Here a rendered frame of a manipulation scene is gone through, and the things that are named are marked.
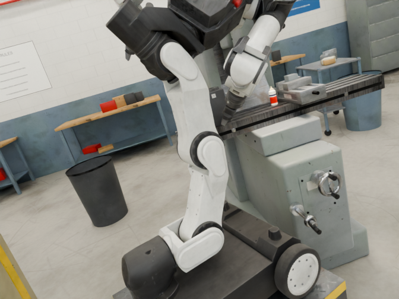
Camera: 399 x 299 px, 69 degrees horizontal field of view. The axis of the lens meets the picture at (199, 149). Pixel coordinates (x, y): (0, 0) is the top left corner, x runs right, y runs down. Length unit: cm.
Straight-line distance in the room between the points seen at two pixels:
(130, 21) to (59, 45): 507
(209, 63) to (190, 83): 105
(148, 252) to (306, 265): 59
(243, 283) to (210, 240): 18
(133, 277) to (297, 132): 105
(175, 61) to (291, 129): 82
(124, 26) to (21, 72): 528
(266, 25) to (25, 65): 544
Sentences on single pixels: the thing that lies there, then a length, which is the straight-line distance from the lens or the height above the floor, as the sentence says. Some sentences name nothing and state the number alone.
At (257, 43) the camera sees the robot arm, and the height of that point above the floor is 133.
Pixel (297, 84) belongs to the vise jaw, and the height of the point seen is 105.
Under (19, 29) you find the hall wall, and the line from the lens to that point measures 621.
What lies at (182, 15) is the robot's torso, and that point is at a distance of 105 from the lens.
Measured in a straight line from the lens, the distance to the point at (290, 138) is 159.
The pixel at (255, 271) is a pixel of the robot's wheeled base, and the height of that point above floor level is 57.
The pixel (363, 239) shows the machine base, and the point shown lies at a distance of 197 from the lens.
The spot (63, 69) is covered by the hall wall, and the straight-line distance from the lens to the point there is 599.
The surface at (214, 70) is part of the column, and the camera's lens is 204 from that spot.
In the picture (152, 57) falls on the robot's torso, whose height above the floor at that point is 138.
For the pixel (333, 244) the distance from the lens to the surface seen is 176.
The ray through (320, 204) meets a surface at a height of 50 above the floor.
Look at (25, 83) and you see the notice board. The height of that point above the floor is 173.
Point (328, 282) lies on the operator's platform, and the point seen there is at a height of 40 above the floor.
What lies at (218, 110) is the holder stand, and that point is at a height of 104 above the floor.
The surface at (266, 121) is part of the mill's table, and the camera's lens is 166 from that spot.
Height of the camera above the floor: 134
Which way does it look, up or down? 17 degrees down
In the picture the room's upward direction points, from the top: 16 degrees counter-clockwise
